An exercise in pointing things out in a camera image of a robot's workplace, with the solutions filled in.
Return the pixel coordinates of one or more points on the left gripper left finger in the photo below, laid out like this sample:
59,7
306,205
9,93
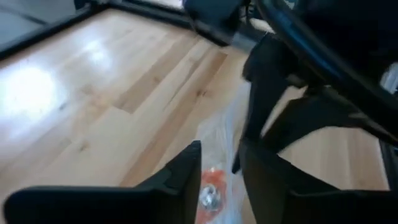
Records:
124,205

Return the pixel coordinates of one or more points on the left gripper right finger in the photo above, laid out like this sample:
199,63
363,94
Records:
311,205

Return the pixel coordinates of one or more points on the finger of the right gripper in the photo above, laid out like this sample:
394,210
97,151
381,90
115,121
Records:
264,93
311,119

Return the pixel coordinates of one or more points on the clear plastic zip bag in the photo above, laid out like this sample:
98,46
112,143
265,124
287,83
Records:
227,130

